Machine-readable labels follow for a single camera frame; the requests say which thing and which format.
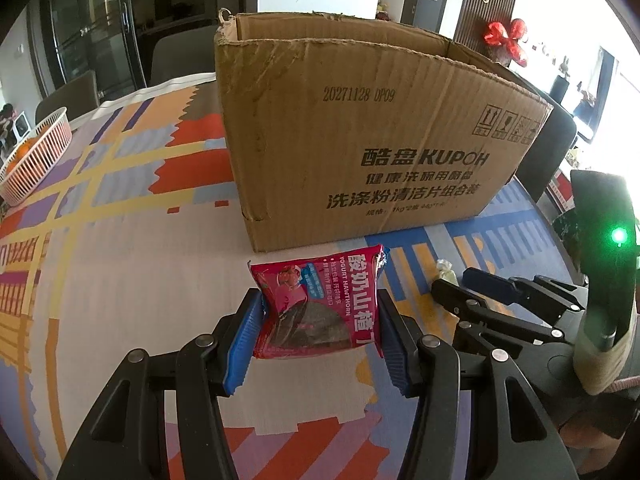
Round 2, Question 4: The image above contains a grey chair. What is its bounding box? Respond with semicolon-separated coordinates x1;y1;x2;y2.
150;30;221;87
35;70;101;122

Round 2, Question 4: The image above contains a red foil bow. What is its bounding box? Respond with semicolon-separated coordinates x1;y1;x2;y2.
484;18;529;67

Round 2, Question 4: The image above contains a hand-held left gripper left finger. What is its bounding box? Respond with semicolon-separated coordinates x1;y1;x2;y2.
59;287;265;480

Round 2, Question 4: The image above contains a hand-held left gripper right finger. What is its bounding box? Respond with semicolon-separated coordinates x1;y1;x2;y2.
376;288;581;480

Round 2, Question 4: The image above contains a pink snack packet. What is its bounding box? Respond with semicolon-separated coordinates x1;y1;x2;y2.
248;244;390;361

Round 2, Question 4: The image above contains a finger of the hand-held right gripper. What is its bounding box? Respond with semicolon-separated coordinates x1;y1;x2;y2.
431;279;572;357
462;267;589;329

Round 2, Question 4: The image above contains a colourful printed tablecloth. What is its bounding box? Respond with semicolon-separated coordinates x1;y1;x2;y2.
0;72;591;480

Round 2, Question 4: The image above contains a brown cardboard box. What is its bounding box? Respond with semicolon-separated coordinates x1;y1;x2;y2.
214;10;555;254

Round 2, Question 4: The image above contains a dark upholstered chair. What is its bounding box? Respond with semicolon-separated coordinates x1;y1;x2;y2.
515;87;579;204

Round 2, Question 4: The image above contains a white plastic basket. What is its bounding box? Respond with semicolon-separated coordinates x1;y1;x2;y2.
0;107;74;207

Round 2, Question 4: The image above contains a black framed glass door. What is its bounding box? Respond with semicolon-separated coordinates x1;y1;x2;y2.
40;0;251;102

